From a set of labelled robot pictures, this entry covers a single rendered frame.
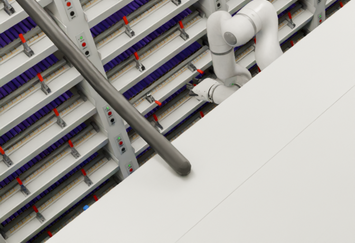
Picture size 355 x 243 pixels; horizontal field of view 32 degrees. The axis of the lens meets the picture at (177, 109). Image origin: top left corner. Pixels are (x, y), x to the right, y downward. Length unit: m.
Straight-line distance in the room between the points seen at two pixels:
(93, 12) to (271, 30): 0.72
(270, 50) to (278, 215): 1.42
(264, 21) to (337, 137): 1.32
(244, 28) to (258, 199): 1.33
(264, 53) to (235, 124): 1.28
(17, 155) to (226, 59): 0.92
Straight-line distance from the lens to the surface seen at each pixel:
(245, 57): 3.29
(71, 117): 2.65
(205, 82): 2.67
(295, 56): 1.05
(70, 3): 2.38
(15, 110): 2.48
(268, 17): 2.22
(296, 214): 0.84
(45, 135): 2.62
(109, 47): 2.61
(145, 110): 2.87
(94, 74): 0.96
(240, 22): 2.14
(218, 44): 2.33
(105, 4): 2.51
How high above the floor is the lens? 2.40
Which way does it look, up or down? 43 degrees down
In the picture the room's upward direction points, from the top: 15 degrees counter-clockwise
